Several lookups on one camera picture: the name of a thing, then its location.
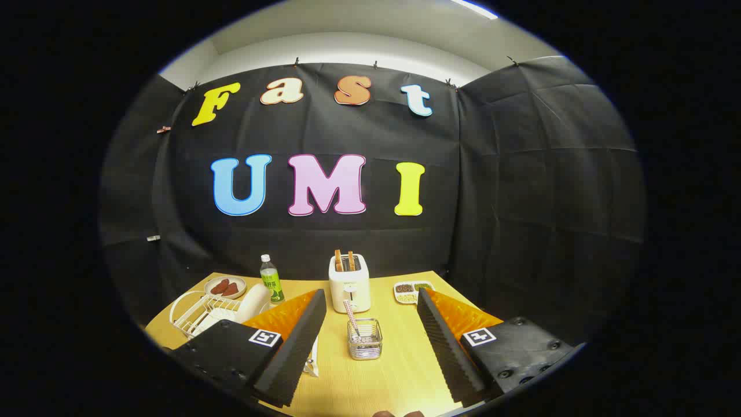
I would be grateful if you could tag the white toaster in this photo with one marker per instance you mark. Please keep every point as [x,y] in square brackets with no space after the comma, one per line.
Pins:
[350,289]

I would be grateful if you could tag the green label drink bottle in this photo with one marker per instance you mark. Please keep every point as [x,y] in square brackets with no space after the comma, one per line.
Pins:
[271,284]

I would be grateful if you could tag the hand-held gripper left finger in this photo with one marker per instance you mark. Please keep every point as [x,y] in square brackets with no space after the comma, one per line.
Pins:
[295,353]

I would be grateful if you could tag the red sausage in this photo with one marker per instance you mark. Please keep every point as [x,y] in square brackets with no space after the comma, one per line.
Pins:
[231,288]
[219,286]

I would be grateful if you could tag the black backdrop cloth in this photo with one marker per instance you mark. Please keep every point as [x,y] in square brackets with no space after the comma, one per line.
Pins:
[492,202]

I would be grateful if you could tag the small beige saucer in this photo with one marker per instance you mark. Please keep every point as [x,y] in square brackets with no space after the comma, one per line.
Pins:
[230,296]

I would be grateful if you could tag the white plate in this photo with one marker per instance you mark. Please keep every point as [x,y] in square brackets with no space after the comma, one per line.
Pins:
[255,301]

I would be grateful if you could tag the toast slice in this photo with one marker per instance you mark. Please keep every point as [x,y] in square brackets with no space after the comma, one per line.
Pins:
[351,261]
[338,260]

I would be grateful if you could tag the pile of yellow beans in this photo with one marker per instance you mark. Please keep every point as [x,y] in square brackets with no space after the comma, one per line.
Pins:
[407,297]

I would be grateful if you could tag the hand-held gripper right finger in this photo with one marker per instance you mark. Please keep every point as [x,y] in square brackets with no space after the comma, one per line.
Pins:
[448,353]

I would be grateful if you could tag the white divided dish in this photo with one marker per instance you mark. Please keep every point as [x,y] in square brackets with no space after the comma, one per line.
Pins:
[414,293]

